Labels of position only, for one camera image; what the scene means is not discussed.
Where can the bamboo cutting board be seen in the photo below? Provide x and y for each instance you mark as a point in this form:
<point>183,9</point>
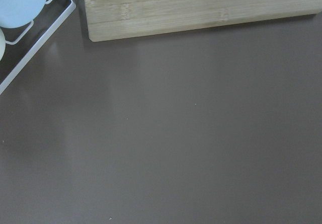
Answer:
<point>118,19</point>

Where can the white plastic cup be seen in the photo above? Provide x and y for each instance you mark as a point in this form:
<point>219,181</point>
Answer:
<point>2,44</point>

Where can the blue plastic cup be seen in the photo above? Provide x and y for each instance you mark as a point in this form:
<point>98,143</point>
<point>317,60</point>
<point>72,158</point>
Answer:
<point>16,13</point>

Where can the white wire cup rack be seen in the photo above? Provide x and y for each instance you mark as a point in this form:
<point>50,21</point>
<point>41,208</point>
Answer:
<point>22,43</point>

